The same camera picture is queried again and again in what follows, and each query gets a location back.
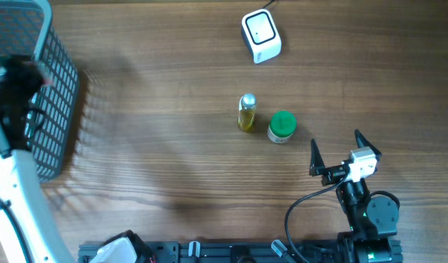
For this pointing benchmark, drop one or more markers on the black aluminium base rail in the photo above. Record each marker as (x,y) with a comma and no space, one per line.
(313,251)

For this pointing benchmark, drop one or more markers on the green lid white jar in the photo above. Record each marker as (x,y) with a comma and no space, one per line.
(281,127)

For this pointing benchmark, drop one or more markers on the white barcode scanner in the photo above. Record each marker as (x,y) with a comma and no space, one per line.
(261,36)

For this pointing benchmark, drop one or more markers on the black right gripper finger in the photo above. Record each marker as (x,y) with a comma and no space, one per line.
(362,142)
(317,166)

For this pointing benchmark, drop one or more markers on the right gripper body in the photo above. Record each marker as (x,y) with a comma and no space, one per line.
(332,174)

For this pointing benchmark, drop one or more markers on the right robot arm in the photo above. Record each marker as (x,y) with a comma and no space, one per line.
(372,216)

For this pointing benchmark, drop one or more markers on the yellow dish soap bottle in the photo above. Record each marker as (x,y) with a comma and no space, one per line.
(247,111)

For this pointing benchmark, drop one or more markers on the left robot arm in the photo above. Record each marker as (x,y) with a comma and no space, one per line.
(28,232)

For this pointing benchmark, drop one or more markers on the grey plastic mesh basket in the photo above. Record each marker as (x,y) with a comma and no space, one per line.
(26,29)

